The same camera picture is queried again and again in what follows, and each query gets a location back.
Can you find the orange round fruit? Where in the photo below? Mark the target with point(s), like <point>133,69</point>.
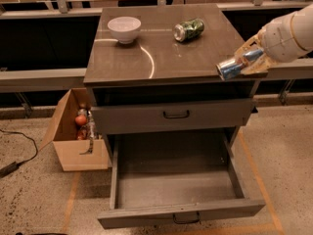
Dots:
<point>81,120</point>

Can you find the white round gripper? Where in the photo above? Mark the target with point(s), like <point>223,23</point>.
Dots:
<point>279,40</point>

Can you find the brown cardboard box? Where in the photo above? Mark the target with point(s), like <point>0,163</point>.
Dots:
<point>74,154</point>

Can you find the grey metal rail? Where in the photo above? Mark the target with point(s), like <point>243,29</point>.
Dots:
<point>41,80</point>

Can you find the grey drawer cabinet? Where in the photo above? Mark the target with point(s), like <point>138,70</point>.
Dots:
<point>157,69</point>

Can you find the white ceramic bowl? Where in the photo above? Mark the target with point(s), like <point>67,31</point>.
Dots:
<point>124,29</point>

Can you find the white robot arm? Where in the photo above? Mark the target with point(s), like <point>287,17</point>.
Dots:
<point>283,40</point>

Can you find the green soda can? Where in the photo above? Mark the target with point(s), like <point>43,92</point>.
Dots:
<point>188,30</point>

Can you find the closed grey top drawer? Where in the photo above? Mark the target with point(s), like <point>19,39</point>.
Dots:
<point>172,116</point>

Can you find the open grey middle drawer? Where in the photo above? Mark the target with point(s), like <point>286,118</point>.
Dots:
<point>176,177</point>

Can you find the blue silver redbull can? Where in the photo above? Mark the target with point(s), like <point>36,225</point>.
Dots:
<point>238,64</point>

